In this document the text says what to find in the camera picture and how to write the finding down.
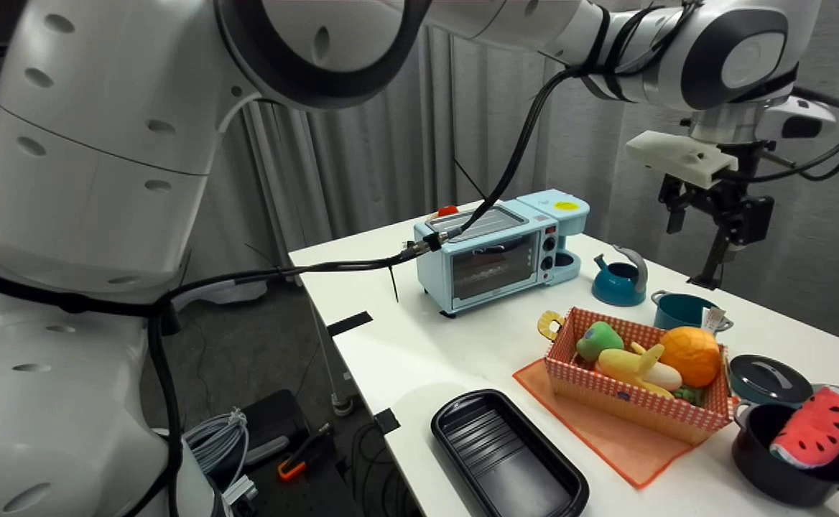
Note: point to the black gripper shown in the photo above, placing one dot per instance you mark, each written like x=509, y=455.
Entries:
x=725, y=204

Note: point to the yellow banana plushy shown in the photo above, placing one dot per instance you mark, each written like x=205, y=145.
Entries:
x=637, y=366

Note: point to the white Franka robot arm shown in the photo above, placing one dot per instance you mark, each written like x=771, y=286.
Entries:
x=104, y=191

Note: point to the orange fruit plushy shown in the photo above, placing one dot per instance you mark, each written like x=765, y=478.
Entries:
x=692, y=355

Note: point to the light green plushy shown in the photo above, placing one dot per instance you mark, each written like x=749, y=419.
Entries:
x=600, y=340

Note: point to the red watermelon slice plushy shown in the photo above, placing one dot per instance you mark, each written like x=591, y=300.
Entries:
x=815, y=432

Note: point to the black ribbed plastic tray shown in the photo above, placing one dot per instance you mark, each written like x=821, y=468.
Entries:
x=508, y=455

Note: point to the teal toy pot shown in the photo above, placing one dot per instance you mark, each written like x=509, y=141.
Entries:
x=683, y=312

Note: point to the dark blue toy kettle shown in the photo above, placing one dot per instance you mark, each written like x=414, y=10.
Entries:
x=618, y=282

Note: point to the grey toy frying pan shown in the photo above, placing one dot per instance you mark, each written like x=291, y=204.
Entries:
x=765, y=379

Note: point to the grey curtain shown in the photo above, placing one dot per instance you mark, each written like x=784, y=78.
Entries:
x=552, y=145

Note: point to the orange striped basket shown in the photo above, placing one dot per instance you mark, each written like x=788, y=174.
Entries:
x=621, y=394

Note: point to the light blue toy oven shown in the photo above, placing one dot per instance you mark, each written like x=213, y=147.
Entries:
x=492, y=261

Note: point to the orange cloth mat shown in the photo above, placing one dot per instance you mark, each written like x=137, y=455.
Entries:
x=621, y=447

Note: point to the black toy pot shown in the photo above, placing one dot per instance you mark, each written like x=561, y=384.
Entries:
x=775, y=475

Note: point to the black tape patch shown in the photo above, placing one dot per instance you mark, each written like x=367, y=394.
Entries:
x=350, y=322
x=387, y=419

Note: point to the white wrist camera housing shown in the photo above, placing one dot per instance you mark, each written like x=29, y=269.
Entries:
x=679, y=157

